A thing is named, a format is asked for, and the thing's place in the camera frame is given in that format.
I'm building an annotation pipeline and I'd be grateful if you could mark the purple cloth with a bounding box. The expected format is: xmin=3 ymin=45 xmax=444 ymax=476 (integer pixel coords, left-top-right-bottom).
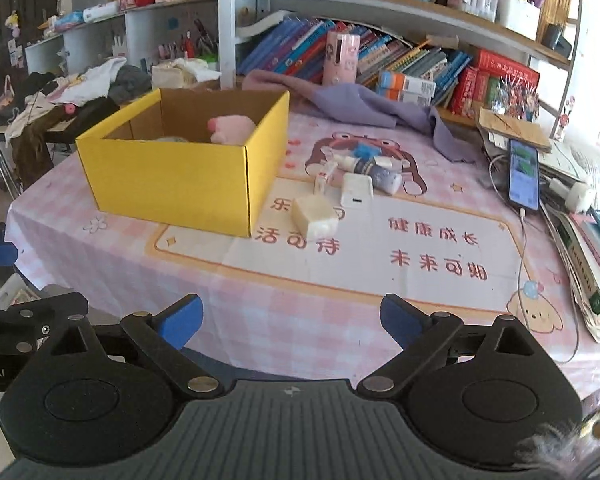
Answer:
xmin=242 ymin=70 xmax=481 ymax=163

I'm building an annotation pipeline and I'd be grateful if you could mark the red thick dictionary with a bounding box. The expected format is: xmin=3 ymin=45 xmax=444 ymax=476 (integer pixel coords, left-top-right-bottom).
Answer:
xmin=472 ymin=49 xmax=541 ymax=86

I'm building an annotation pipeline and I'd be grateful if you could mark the white power plug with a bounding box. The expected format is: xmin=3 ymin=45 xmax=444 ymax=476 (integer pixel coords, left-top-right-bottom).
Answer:
xmin=550 ymin=180 xmax=594 ymax=213

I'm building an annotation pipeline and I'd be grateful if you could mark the grey garment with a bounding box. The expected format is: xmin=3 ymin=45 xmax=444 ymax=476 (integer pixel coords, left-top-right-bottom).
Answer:
xmin=107 ymin=65 xmax=154 ymax=107

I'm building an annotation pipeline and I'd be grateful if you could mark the smartphone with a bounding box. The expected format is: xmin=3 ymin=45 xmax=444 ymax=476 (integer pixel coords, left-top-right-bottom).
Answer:
xmin=508 ymin=138 xmax=541 ymax=212

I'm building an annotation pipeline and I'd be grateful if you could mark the cream white block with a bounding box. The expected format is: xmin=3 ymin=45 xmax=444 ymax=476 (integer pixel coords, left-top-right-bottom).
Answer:
xmin=291 ymin=195 xmax=340 ymax=241

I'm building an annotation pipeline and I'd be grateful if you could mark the grey fluffy clothing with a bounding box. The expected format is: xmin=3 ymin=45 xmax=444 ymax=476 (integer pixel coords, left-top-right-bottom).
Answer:
xmin=514 ymin=400 xmax=600 ymax=480

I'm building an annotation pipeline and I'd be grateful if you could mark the white garment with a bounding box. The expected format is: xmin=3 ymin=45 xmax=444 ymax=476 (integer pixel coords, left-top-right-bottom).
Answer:
xmin=55 ymin=57 xmax=129 ymax=106

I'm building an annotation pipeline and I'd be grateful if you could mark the black garment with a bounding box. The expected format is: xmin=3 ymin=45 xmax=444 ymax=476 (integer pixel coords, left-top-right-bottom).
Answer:
xmin=55 ymin=97 xmax=122 ymax=134

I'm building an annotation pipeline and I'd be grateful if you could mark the row of blue books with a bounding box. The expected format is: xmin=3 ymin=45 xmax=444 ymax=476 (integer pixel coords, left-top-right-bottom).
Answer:
xmin=236 ymin=16 xmax=473 ymax=107

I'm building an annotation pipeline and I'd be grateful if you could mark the white pen holder box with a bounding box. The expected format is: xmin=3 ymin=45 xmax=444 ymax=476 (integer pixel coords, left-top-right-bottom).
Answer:
xmin=495 ymin=0 xmax=542 ymax=41

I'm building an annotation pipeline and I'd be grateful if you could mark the dark wooden door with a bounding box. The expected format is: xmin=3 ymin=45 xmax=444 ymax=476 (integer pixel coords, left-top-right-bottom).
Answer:
xmin=0 ymin=0 xmax=59 ymax=107

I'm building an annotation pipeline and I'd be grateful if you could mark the orange blue white carton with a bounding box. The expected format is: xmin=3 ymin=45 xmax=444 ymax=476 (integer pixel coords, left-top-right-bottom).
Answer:
xmin=377 ymin=89 xmax=433 ymax=109
xmin=378 ymin=71 xmax=437 ymax=97

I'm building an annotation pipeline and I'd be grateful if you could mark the beige tissue bag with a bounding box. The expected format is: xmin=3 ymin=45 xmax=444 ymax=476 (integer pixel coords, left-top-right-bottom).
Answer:
xmin=151 ymin=57 xmax=222 ymax=92

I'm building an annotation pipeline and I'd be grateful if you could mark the white box with red label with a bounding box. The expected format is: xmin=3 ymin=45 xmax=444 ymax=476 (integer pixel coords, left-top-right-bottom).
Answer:
xmin=312 ymin=162 xmax=340 ymax=196

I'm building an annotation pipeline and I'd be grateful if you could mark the row of tan books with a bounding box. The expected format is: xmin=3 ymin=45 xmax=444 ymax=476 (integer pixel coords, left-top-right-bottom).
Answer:
xmin=537 ymin=0 xmax=579 ymax=43

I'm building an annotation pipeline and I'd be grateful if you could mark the stack of books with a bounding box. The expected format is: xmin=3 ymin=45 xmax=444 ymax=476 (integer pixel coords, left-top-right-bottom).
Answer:
xmin=540 ymin=200 xmax=600 ymax=346

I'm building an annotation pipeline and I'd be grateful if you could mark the brown garment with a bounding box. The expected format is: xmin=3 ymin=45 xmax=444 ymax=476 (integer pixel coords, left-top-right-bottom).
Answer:
xmin=10 ymin=110 xmax=76 ymax=191

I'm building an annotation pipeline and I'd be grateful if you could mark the colourful figure card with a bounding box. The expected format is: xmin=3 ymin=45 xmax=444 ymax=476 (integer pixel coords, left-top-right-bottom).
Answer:
xmin=485 ymin=77 xmax=540 ymax=122

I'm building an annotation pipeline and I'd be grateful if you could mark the pink plush toy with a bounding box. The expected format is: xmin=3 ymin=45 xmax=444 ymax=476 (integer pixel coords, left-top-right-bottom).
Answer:
xmin=207 ymin=115 xmax=256 ymax=145

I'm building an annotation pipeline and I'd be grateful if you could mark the white charging cable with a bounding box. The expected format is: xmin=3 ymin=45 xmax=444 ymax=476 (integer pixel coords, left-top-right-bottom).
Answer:
xmin=487 ymin=155 xmax=581 ymax=365

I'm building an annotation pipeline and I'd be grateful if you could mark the white frame bookshelf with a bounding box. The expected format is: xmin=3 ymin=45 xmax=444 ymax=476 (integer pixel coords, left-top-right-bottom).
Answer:
xmin=25 ymin=0 xmax=584 ymax=139

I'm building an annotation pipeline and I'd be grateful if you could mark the red book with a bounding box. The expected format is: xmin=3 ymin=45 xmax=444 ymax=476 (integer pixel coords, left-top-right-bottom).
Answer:
xmin=450 ymin=66 xmax=480 ymax=116

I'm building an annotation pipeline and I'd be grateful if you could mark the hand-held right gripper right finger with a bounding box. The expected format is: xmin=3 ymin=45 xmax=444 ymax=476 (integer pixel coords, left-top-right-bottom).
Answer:
xmin=356 ymin=294 xmax=552 ymax=399

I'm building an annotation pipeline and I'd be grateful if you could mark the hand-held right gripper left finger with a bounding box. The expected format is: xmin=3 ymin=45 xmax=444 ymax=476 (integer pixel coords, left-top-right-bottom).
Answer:
xmin=40 ymin=294 xmax=226 ymax=401

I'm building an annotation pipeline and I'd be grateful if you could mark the white charger adapter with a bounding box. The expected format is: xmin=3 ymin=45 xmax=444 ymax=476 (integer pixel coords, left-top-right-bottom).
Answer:
xmin=340 ymin=172 xmax=374 ymax=208

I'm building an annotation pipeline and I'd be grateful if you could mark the spray bottle with dark label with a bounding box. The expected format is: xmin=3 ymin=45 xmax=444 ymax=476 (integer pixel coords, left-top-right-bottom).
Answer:
xmin=330 ymin=154 xmax=404 ymax=195

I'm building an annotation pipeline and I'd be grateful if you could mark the yellow cardboard box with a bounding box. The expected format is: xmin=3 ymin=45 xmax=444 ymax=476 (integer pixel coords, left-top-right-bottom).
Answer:
xmin=75 ymin=87 xmax=291 ymax=239

